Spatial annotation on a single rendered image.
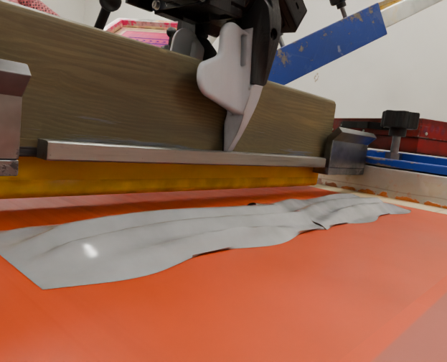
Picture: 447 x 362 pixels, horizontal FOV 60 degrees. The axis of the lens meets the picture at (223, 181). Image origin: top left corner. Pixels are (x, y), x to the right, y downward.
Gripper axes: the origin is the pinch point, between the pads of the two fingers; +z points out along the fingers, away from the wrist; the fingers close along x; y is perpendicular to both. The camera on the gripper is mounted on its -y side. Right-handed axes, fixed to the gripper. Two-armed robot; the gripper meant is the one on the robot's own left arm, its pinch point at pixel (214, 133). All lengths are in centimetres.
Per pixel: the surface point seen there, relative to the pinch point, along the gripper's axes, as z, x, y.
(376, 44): -57, -72, -200
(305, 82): -36, -115, -200
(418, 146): -1, -8, -86
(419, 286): 5.1, 18.5, 6.0
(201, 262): 5.1, 11.7, 12.3
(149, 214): 4.4, 6.4, 11.0
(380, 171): 2.5, 5.0, -24.9
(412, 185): 3.6, 8.8, -24.9
